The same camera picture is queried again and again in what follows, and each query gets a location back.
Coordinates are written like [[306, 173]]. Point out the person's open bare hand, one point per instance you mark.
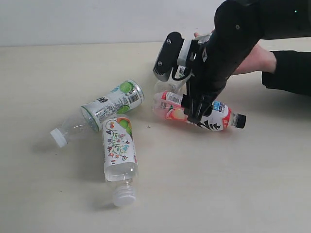
[[259, 59]]

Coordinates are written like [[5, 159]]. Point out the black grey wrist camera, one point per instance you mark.
[[175, 58]]

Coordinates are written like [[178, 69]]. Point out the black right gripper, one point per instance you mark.
[[211, 63]]

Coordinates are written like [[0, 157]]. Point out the pink peach label bottle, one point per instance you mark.
[[167, 105]]

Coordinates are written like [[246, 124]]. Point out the floral label clear bottle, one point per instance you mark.
[[120, 160]]

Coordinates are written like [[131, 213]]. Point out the white blue label clear bottle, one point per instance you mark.
[[178, 87]]

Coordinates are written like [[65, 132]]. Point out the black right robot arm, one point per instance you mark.
[[238, 26]]

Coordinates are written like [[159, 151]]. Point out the lime label clear bottle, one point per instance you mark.
[[89, 117]]

